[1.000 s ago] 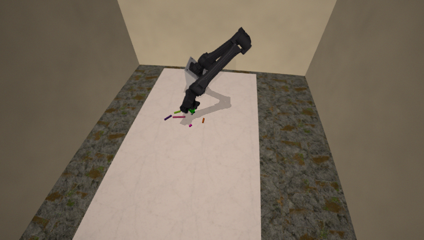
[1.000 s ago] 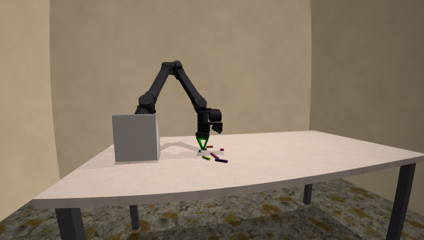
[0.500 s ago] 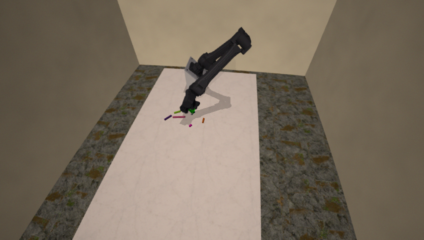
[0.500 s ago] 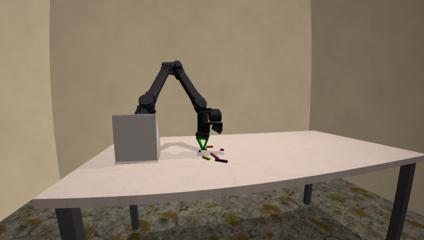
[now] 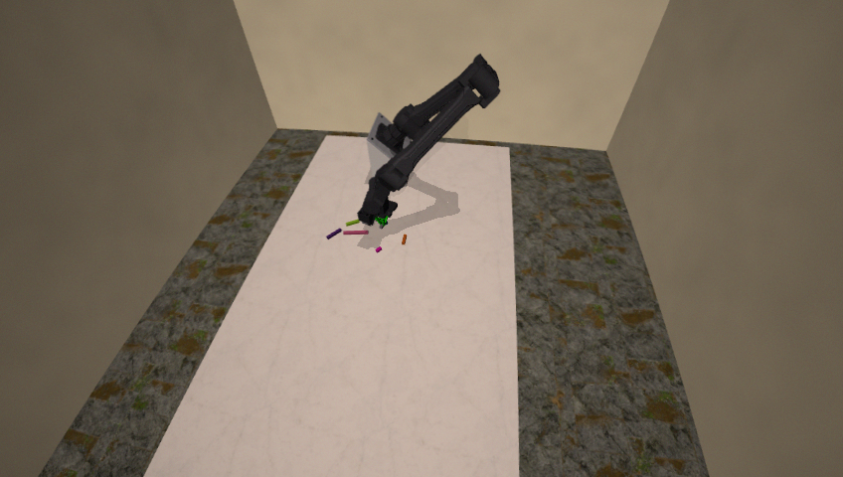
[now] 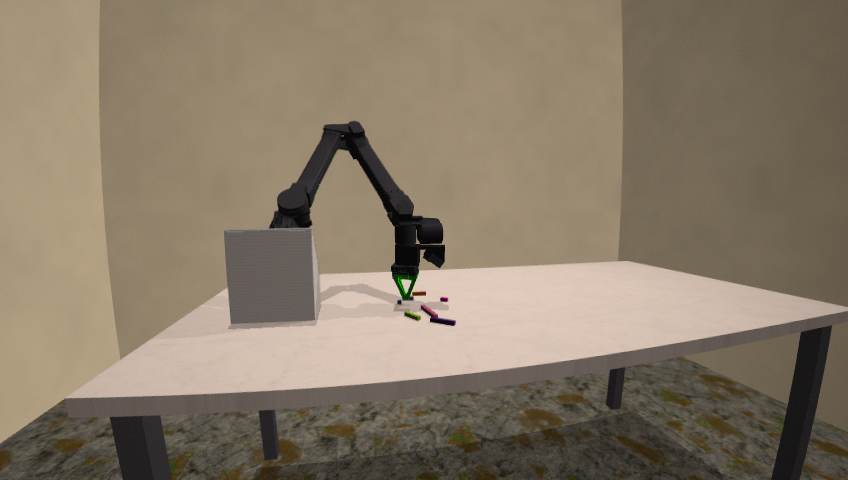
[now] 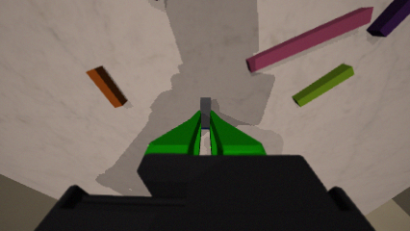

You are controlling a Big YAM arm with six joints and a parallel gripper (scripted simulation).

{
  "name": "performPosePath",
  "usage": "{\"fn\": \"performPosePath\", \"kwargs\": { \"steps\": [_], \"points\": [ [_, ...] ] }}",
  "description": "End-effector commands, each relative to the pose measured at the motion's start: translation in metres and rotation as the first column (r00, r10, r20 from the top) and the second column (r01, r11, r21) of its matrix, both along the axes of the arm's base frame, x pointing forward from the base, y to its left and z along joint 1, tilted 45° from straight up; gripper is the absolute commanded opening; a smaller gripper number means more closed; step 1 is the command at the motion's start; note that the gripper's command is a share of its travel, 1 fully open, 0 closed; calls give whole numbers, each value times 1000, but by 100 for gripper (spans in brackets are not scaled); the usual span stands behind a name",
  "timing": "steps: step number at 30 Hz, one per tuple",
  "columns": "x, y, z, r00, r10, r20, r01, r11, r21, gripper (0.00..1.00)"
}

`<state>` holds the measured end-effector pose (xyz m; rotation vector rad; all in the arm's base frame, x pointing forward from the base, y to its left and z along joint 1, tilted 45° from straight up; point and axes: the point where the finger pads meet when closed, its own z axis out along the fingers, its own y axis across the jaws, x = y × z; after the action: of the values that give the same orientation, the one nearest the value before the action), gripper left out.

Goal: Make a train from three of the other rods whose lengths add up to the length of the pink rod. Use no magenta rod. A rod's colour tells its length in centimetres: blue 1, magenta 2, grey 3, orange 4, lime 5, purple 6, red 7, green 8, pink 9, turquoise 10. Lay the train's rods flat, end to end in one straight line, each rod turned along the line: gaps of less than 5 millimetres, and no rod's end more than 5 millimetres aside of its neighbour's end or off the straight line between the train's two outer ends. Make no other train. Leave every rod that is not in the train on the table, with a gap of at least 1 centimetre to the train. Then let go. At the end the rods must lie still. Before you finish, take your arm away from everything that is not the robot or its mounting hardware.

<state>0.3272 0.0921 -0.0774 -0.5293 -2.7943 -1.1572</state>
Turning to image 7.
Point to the lime green rod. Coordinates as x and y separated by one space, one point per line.
325 83

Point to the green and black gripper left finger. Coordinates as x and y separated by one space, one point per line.
180 139

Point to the dark grey rectangular block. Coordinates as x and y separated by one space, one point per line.
205 109

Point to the orange rod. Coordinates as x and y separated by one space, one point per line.
104 82

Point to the dark purple rod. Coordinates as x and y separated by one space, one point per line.
393 15

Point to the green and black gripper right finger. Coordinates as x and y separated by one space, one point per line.
230 140

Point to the pink rod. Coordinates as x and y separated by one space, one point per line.
324 32

